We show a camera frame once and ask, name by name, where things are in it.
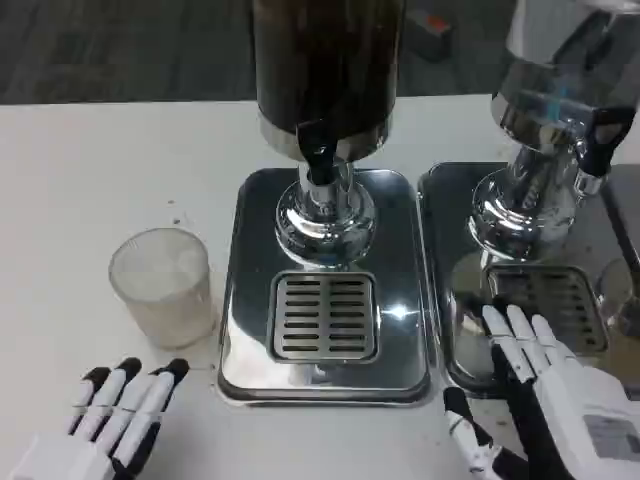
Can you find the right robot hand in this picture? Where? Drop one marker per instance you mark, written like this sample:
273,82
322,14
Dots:
565,400

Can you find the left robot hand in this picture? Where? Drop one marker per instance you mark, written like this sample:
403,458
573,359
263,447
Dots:
125,420

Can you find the clear ribbed glass cup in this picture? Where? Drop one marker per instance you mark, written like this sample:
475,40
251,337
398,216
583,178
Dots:
162,295

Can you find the steel drip grid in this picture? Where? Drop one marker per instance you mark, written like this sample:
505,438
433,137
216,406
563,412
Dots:
325,316
555,287

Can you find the steel drip tray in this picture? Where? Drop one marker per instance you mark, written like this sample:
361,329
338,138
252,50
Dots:
400,250
450,225

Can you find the clear steel drink dispenser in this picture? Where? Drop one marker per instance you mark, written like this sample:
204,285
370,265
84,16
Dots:
540,110

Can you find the black tap of dark dispenser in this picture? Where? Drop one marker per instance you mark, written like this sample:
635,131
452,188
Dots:
316,150

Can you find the black box with orange patch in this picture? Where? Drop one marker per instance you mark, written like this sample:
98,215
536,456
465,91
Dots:
430,35

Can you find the dark drink dispenser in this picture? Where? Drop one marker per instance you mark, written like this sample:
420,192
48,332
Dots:
325,70

